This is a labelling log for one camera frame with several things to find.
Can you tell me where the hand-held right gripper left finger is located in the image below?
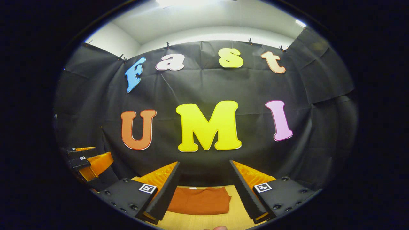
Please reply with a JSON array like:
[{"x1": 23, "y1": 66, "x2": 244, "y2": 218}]
[{"x1": 96, "y1": 161, "x2": 181, "y2": 225}]

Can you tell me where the rust orange button shirt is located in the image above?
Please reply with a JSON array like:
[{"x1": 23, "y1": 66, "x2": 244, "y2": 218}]
[{"x1": 167, "y1": 187, "x2": 232, "y2": 215}]

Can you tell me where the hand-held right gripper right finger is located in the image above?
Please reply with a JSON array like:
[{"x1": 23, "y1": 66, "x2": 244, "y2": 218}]
[{"x1": 229, "y1": 160, "x2": 321, "y2": 224}]

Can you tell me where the black backdrop cloth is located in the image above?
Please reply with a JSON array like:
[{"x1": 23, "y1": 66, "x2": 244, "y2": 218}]
[{"x1": 54, "y1": 29, "x2": 358, "y2": 192}]

